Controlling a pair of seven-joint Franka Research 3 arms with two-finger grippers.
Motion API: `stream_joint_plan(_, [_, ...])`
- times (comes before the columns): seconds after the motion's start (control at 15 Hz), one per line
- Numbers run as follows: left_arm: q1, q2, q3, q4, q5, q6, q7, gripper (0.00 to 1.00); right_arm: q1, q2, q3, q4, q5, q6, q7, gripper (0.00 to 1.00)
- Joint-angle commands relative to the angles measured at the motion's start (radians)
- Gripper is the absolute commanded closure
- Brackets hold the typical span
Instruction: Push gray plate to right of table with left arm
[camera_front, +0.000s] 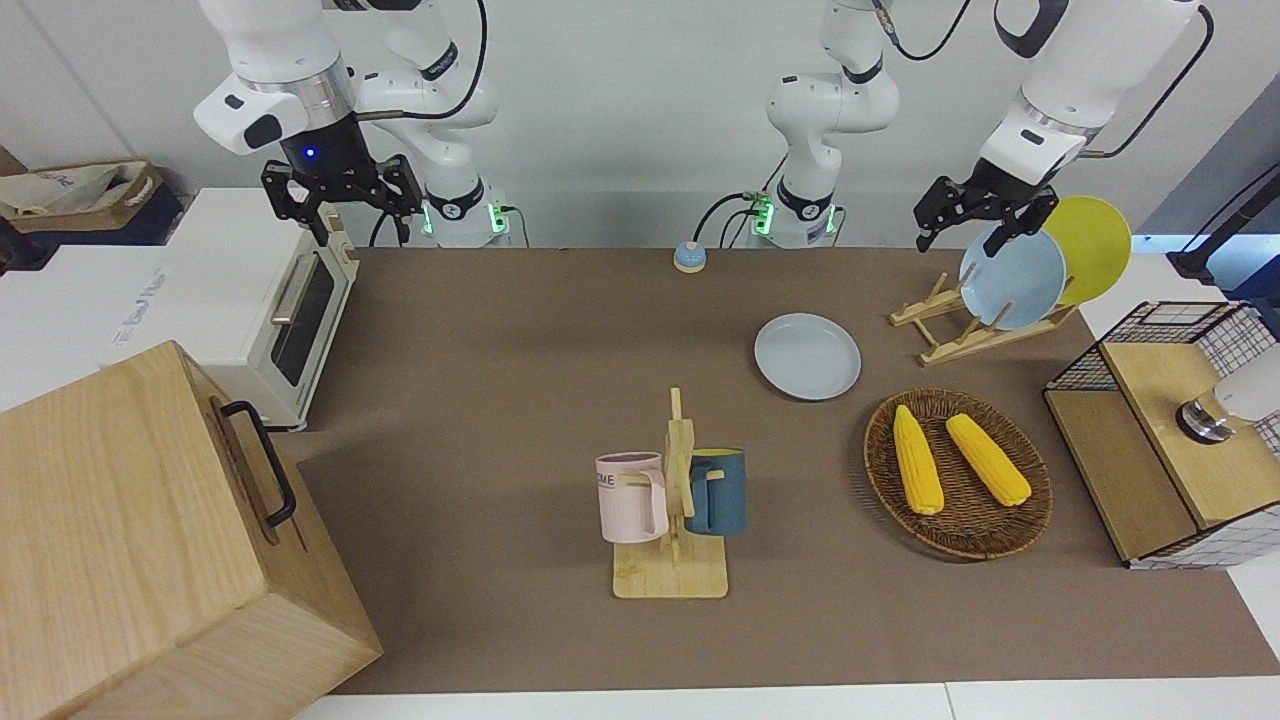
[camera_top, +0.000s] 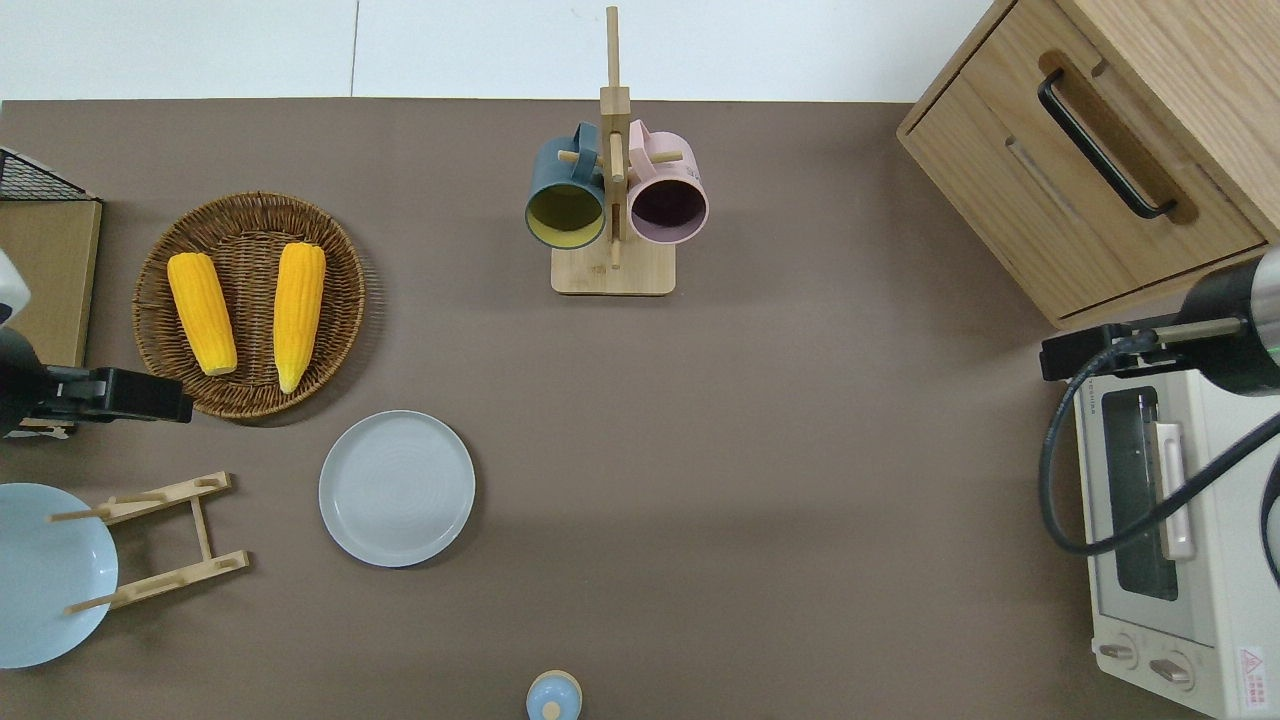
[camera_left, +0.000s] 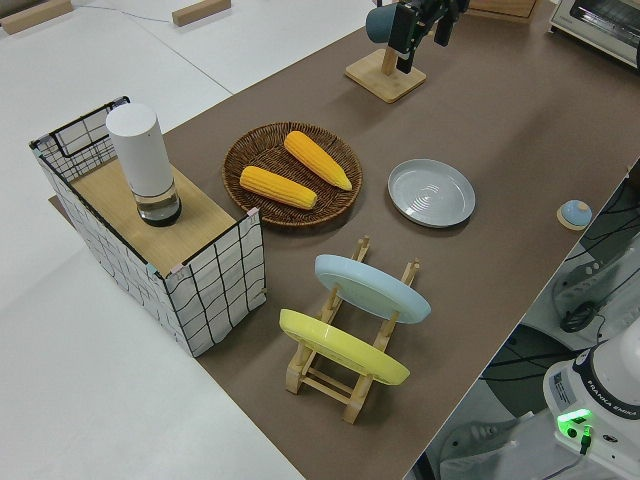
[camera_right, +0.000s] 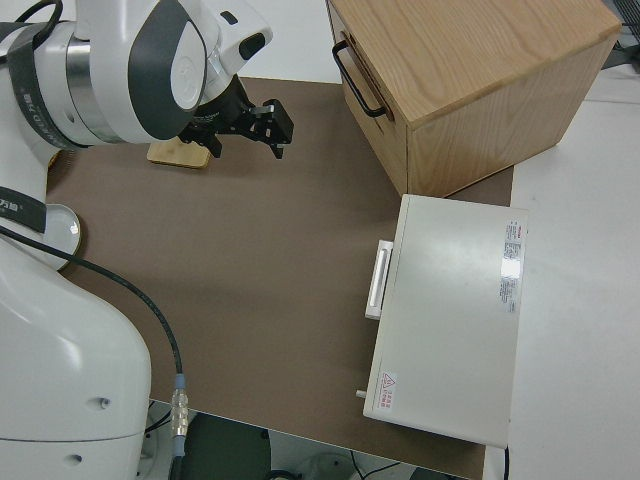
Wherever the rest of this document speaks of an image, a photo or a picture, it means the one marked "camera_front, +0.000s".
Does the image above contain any black stand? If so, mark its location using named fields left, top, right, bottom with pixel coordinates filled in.
left=1165, top=165, right=1280, bottom=291

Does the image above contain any gray plate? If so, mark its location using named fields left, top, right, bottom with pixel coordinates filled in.
left=753, top=313, right=863, bottom=402

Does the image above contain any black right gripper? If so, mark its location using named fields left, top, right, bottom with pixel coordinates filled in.
left=262, top=112, right=424, bottom=247

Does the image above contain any wooden plate rack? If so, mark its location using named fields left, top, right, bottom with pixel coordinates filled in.
left=890, top=272, right=1079, bottom=367

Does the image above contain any wooden cabinet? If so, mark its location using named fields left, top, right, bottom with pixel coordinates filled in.
left=0, top=340, right=384, bottom=720

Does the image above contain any toaster oven door handle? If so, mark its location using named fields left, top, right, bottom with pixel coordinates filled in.
left=270, top=253, right=319, bottom=327

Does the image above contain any white bag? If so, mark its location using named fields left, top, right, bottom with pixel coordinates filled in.
left=0, top=160, right=151, bottom=217

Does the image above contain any black base cable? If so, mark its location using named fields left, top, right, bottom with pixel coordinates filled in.
left=694, top=155, right=789, bottom=249

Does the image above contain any wire shelf with wooden boards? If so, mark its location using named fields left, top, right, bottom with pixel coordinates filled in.
left=1043, top=300, right=1280, bottom=572

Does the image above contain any light blue plate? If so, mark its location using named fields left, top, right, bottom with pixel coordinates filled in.
left=958, top=226, right=1068, bottom=332

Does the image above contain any brown table mat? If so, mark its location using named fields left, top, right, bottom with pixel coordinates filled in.
left=268, top=247, right=1280, bottom=697

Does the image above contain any black cabinet handle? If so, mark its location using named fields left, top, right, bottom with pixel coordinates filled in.
left=220, top=400, right=299, bottom=529

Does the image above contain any white cylinder with metal end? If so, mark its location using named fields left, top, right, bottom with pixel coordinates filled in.
left=1176, top=344, right=1280, bottom=444

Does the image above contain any pink mug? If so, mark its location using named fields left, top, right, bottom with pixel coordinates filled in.
left=595, top=452, right=670, bottom=545

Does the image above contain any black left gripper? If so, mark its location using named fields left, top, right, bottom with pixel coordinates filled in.
left=914, top=155, right=1059, bottom=259

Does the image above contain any wooden mug rack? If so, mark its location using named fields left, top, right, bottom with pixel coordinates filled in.
left=611, top=387, right=730, bottom=601

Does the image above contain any brown wicker basket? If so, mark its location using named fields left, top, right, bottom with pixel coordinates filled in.
left=863, top=387, right=1054, bottom=560

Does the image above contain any white toaster oven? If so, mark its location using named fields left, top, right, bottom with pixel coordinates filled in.
left=160, top=187, right=361, bottom=433

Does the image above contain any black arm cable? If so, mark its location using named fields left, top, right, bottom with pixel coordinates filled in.
left=1078, top=3, right=1217, bottom=161
left=355, top=0, right=491, bottom=123

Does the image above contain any cardboard box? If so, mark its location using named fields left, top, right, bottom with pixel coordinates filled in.
left=0, top=158, right=167, bottom=237

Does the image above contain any yellow corn cob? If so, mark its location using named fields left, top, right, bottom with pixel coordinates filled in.
left=892, top=404, right=946, bottom=517
left=945, top=413, right=1033, bottom=508

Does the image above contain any dark blue mug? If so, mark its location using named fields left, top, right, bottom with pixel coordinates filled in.
left=684, top=448, right=747, bottom=537

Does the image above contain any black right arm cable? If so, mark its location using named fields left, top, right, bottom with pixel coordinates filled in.
left=355, top=0, right=491, bottom=123

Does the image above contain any yellow plate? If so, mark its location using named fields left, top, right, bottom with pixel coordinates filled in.
left=1040, top=195, right=1133, bottom=307

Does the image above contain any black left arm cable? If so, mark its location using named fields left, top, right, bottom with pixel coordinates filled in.
left=1078, top=3, right=1217, bottom=161

